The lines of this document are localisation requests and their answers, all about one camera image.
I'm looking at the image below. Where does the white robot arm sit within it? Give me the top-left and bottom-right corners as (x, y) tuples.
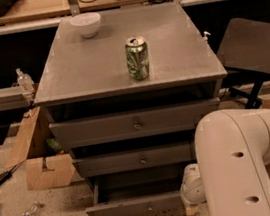
(180, 108), (270, 216)

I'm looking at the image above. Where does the grey bottom drawer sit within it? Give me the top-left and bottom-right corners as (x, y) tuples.
(86, 163), (185, 216)

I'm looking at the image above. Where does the black power adapter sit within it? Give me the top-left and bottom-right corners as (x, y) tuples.
(0, 171), (12, 186)

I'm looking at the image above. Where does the small white pump bottle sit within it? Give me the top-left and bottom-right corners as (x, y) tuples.
(202, 31), (211, 43)

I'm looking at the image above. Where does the grey middle drawer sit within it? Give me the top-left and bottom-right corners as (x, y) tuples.
(72, 141), (196, 178)

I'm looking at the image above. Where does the grey drawer cabinet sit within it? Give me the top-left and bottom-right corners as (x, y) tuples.
(21, 0), (242, 198)

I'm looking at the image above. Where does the clear bottle on shelf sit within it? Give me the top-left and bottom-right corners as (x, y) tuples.
(16, 68), (34, 93)

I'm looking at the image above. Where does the grey top drawer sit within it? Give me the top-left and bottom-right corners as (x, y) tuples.
(50, 98), (219, 149)

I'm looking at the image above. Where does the black folding table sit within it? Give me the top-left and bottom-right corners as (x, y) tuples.
(217, 18), (270, 109)

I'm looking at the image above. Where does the white ceramic bowl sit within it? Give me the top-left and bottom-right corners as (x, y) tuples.
(69, 12), (101, 38)

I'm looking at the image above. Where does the grey drawer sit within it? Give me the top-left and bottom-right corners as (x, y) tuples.
(50, 98), (219, 149)
(72, 141), (196, 178)
(86, 163), (185, 216)

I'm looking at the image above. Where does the green soda can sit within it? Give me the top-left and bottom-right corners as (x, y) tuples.
(125, 36), (150, 81)

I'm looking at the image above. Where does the open cardboard box left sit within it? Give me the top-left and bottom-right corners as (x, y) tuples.
(6, 107), (81, 190)

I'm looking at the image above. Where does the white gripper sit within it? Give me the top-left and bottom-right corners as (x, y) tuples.
(180, 164), (206, 216)

